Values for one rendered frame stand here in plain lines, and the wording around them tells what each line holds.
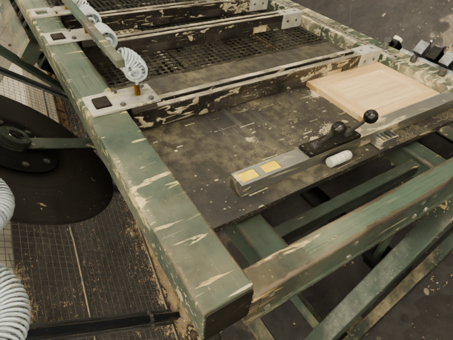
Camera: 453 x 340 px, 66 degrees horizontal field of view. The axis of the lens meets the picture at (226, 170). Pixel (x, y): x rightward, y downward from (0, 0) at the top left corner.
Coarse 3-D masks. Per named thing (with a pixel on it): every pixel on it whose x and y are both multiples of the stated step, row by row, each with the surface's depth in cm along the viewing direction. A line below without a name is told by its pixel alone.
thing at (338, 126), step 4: (332, 124) 85; (336, 124) 84; (340, 124) 84; (344, 124) 84; (332, 128) 85; (336, 128) 84; (340, 128) 84; (344, 128) 84; (332, 132) 85; (336, 132) 84; (340, 132) 84; (344, 132) 84; (328, 136) 89; (320, 140) 92; (324, 140) 91; (312, 144) 94; (316, 144) 94; (320, 144) 94; (316, 148) 94
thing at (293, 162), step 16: (432, 96) 122; (448, 96) 123; (400, 112) 113; (416, 112) 114; (432, 112) 118; (368, 128) 105; (384, 128) 106; (400, 128) 112; (352, 144) 101; (272, 160) 90; (288, 160) 91; (304, 160) 91; (320, 160) 96; (272, 176) 87; (288, 176) 92; (240, 192) 84
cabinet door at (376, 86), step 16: (368, 64) 144; (320, 80) 130; (336, 80) 131; (352, 80) 133; (368, 80) 134; (384, 80) 135; (400, 80) 135; (336, 96) 122; (352, 96) 123; (368, 96) 124; (384, 96) 125; (400, 96) 126; (416, 96) 126; (352, 112) 116; (384, 112) 116
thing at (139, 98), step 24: (120, 48) 88; (360, 48) 143; (264, 72) 121; (288, 72) 122; (312, 72) 128; (96, 96) 95; (120, 96) 96; (144, 96) 97; (168, 96) 105; (192, 96) 105; (216, 96) 110; (240, 96) 115; (144, 120) 100; (168, 120) 105
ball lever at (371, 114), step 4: (368, 112) 90; (372, 112) 89; (376, 112) 89; (364, 116) 90; (368, 116) 89; (372, 116) 89; (376, 116) 89; (364, 120) 91; (368, 120) 90; (372, 120) 89; (376, 120) 90; (360, 124) 94; (352, 128) 97; (356, 128) 96; (348, 132) 98; (344, 136) 99
